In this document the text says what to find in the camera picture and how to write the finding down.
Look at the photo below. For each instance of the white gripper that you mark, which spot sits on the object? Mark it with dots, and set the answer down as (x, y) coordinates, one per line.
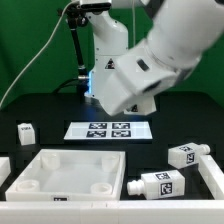
(118, 93)

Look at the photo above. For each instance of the white square tabletop tray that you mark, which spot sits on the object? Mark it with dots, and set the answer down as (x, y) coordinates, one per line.
(70, 175)

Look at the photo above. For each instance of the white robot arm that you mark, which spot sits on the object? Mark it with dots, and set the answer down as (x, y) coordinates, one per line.
(182, 30)

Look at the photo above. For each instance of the white marker sheet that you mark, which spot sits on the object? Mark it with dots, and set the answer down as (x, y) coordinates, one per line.
(109, 131)

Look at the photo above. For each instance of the small white cube block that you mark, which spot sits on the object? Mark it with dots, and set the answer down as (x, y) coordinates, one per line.
(26, 134)

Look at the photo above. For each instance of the white left fence block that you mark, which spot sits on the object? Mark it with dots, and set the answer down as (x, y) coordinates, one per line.
(5, 169)

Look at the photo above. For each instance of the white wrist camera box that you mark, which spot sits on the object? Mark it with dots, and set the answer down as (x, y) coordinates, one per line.
(152, 78)

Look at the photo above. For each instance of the white right fence rail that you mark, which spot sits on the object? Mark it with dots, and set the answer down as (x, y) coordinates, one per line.
(212, 176)

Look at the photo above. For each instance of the white fence rail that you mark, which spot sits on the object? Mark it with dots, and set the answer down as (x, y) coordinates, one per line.
(121, 212)
(212, 176)

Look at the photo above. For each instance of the white front fence rail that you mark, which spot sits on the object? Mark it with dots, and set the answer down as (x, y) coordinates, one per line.
(121, 212)

